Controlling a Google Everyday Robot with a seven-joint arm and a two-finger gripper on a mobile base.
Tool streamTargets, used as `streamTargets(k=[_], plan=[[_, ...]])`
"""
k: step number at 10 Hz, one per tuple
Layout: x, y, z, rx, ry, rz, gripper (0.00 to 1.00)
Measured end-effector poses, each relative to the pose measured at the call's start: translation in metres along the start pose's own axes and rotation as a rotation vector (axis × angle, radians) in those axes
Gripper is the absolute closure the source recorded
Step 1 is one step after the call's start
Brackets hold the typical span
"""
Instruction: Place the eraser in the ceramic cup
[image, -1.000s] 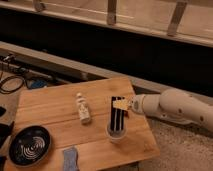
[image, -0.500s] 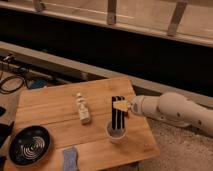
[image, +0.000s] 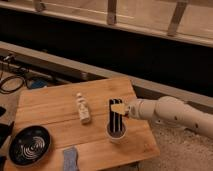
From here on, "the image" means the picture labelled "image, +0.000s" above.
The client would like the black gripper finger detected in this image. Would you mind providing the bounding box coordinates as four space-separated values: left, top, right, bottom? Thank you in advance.
109 99 115 134

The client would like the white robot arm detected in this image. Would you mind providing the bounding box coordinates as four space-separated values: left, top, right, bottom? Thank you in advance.
110 96 213 139

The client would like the white ceramic cup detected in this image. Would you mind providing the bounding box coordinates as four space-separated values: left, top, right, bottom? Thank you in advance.
106 124 126 143

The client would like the small white bottle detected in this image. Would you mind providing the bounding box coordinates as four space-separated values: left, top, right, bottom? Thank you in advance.
76 93 91 124

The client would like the wooden table board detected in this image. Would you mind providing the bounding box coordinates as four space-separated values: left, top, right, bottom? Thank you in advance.
4 77 160 171

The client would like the blue grey sponge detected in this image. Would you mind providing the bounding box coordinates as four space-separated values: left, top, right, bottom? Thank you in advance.
63 147 79 171

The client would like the blue object on floor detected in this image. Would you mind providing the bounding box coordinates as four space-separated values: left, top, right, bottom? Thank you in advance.
29 79 47 89

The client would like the black patterned plate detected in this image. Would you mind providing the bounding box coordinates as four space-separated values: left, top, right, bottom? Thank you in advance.
9 125 51 166

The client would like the black cable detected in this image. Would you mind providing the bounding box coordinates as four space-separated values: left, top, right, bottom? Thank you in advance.
0 54 29 95

